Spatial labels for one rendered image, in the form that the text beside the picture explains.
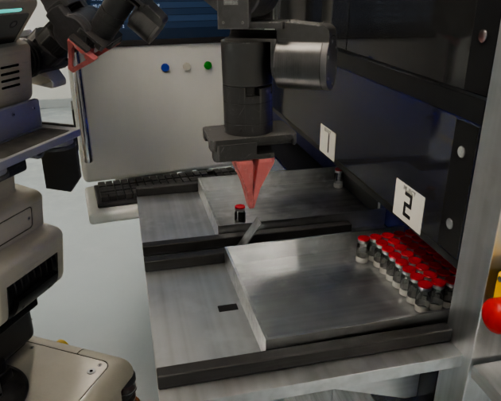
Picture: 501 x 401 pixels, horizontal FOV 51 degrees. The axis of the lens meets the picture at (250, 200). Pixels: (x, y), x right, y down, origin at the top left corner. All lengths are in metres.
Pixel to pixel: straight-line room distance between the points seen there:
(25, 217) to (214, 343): 0.65
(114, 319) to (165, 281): 1.48
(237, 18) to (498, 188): 0.35
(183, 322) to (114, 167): 0.83
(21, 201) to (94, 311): 1.25
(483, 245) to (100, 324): 1.87
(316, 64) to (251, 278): 0.43
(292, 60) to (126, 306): 1.97
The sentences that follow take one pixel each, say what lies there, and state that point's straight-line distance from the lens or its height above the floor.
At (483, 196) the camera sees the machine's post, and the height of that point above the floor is 1.10.
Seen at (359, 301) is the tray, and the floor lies 0.88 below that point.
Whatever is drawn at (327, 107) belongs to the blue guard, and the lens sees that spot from 1.13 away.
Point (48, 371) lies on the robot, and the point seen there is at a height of 0.28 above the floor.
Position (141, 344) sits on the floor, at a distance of 2.21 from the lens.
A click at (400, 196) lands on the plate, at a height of 1.03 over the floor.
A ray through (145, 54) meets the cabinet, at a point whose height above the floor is 1.15.
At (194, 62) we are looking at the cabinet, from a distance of 1.52.
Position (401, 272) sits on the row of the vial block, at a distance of 0.88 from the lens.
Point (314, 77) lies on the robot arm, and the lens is 0.57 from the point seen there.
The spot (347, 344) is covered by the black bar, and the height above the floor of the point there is 0.90.
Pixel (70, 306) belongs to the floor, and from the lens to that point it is 2.51.
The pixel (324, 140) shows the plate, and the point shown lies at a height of 1.02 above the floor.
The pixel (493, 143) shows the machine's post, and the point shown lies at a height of 1.17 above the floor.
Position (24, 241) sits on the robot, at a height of 0.80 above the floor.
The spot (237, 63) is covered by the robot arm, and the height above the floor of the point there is 1.26.
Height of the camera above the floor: 1.35
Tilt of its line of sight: 23 degrees down
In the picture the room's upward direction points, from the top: straight up
